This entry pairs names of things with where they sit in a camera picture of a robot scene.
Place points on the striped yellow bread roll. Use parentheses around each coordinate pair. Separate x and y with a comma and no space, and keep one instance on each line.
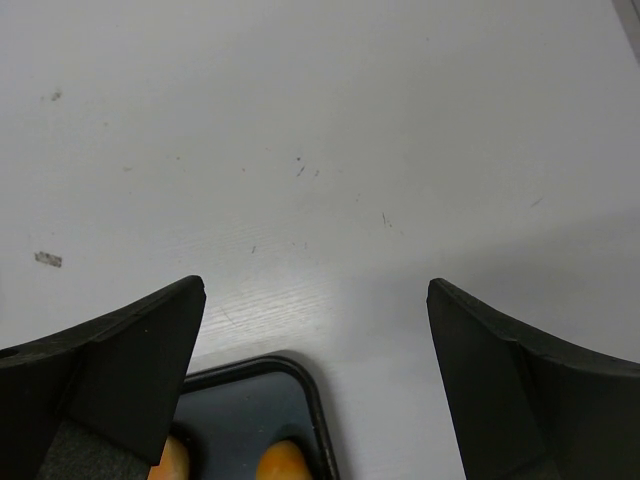
(283,460)

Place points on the round orange bun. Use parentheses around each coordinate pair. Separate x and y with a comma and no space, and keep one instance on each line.
(174,463)

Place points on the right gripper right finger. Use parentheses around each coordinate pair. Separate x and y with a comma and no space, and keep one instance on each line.
(526,404)

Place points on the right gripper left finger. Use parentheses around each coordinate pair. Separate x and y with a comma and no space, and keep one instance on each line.
(97,400)

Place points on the black baking tray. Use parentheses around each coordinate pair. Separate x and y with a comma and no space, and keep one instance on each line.
(227,417)

